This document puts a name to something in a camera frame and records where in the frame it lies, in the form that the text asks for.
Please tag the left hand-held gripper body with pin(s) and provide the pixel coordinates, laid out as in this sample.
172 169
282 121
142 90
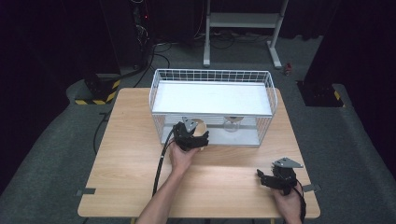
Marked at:
183 135

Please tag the white metal stand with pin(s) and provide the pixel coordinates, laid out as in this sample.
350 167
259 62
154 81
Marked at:
243 20

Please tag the grey tape strip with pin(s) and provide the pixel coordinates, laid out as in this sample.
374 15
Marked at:
312 188
86 192

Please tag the small red object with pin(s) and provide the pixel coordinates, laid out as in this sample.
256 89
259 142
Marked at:
288 69

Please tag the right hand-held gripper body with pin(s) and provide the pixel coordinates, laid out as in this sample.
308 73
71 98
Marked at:
285 175

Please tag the black yellow striped base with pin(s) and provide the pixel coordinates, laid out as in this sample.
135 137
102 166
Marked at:
320 95
99 90

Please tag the white ceramic cup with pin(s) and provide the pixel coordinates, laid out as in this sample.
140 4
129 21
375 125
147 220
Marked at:
200 127

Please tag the person's right hand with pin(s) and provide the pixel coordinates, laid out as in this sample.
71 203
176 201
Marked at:
288 205

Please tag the person's left hand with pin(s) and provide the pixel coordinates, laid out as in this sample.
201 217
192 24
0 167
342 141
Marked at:
180 160

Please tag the glass jar with grey lid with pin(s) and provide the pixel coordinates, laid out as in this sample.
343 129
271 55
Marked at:
232 123

